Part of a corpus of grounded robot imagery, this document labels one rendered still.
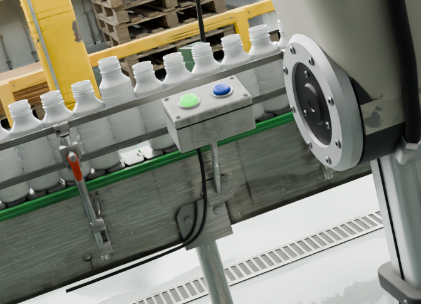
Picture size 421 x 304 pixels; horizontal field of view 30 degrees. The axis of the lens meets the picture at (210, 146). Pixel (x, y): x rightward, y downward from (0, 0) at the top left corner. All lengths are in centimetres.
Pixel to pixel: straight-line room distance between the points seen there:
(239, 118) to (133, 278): 212
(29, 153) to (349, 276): 174
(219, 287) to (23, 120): 52
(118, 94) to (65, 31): 449
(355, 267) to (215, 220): 155
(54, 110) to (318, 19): 75
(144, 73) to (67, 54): 448
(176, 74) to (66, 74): 451
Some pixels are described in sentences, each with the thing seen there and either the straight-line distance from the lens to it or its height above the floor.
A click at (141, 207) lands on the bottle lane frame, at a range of 148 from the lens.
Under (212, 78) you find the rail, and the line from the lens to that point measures 148.
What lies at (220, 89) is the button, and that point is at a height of 112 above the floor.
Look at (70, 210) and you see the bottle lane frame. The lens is 146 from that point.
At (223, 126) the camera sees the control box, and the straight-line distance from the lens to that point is 133.
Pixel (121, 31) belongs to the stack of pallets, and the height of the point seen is 52.
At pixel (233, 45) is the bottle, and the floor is 115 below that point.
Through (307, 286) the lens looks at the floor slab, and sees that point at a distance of 296.
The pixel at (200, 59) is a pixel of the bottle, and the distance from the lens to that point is 149.
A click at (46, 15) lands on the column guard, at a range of 590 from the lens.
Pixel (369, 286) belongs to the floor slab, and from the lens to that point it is 288.
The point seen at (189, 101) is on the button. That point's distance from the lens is 132.
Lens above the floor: 143
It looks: 17 degrees down
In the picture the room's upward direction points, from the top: 15 degrees counter-clockwise
